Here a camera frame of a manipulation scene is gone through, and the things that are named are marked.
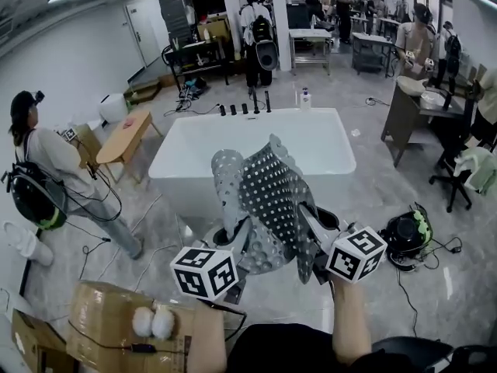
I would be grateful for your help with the steel table white top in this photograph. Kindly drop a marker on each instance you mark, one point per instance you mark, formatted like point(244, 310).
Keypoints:
point(310, 33)

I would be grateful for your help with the grey perforated bath mat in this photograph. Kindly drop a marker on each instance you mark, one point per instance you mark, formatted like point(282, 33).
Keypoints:
point(268, 192)

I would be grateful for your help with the black vanity faucet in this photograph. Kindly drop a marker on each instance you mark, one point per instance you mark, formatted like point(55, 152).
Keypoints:
point(448, 101)

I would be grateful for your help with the black power adapter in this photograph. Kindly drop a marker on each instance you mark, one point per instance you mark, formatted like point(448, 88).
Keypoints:
point(143, 348)

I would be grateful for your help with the white soap bottle blue pump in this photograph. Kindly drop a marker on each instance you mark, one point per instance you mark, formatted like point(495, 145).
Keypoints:
point(305, 101)

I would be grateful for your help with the white rectangular tray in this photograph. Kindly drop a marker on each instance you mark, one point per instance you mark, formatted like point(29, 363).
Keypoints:
point(432, 99)

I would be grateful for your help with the white basin bowl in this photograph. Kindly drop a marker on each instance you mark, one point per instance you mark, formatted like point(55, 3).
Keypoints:
point(411, 85)

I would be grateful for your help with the person's left forearm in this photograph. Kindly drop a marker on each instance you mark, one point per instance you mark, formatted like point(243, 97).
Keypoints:
point(209, 336)

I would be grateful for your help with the black curved faucet spout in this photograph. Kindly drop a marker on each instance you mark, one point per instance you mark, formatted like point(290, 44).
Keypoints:
point(256, 105)

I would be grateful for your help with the wooden steps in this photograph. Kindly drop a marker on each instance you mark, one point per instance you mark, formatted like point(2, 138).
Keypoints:
point(143, 89)

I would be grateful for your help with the white round bin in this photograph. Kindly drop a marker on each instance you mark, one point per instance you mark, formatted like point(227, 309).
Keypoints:
point(113, 109)

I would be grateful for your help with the tall black cabinet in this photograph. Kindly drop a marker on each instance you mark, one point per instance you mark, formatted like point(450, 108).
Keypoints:
point(176, 18)

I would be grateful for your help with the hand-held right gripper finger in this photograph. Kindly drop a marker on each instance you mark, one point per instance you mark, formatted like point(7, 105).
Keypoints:
point(320, 229)

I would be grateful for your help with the open cardboard box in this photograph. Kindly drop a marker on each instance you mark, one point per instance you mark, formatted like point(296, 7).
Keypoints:
point(35, 344)

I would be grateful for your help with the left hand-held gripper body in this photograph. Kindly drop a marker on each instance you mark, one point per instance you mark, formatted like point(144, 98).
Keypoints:
point(202, 274)

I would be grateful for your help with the small cardboard box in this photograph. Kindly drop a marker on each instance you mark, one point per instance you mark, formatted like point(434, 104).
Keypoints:
point(213, 28)

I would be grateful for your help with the white bathtub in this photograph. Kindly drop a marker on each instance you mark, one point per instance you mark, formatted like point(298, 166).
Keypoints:
point(194, 150)

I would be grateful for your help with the black faucet knob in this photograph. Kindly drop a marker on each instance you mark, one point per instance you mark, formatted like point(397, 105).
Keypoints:
point(222, 110)
point(245, 109)
point(233, 110)

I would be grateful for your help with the person's right forearm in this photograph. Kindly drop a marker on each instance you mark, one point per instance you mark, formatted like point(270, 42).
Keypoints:
point(349, 325)

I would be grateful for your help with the pale green cloth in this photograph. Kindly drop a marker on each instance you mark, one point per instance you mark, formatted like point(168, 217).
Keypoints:
point(479, 169)

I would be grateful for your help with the black office chair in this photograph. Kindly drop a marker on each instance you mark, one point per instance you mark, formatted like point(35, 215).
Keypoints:
point(454, 185)

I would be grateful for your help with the dark vanity cabinet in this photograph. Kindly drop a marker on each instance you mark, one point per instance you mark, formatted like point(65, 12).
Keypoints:
point(404, 123)

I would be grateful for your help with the white fluffy ball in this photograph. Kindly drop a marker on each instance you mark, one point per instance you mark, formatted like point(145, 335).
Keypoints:
point(143, 321)
point(164, 325)

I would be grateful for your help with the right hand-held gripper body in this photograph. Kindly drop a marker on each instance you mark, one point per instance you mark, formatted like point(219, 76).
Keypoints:
point(357, 255)

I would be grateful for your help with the white door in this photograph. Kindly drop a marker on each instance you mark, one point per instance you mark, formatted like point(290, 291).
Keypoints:
point(143, 33)

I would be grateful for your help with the black shelf table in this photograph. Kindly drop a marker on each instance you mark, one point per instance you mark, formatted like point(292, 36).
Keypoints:
point(198, 49)

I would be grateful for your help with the large taped cardboard box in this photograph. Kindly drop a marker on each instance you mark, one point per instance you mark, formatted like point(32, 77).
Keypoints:
point(101, 313)

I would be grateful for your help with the pink cloth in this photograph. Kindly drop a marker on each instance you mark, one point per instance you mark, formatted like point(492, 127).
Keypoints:
point(128, 123)

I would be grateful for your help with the dark bag with teal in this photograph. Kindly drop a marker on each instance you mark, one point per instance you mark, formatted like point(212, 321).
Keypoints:
point(194, 86)

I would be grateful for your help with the oval wooden bench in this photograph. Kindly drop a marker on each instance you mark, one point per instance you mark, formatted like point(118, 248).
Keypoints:
point(124, 142)

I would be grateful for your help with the black hand shower wand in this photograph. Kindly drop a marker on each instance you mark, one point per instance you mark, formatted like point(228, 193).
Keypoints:
point(268, 101)

